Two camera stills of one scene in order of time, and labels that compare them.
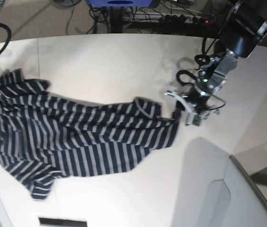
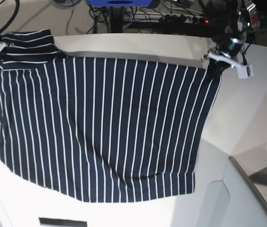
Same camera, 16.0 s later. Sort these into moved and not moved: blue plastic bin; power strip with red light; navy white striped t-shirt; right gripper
Moved: right gripper; navy white striped t-shirt
Not moved: power strip with red light; blue plastic bin
